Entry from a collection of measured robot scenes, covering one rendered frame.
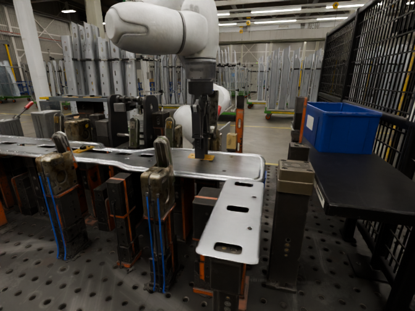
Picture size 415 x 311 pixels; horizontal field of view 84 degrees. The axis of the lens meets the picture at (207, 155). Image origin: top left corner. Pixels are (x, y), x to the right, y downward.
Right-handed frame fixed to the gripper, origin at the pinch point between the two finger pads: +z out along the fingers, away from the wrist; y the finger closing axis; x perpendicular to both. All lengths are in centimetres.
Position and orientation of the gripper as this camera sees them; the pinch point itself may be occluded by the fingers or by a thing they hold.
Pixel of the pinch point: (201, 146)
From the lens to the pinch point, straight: 74.5
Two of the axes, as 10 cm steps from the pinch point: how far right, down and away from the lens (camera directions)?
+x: 9.7, 0.8, -2.4
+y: -2.5, 3.1, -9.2
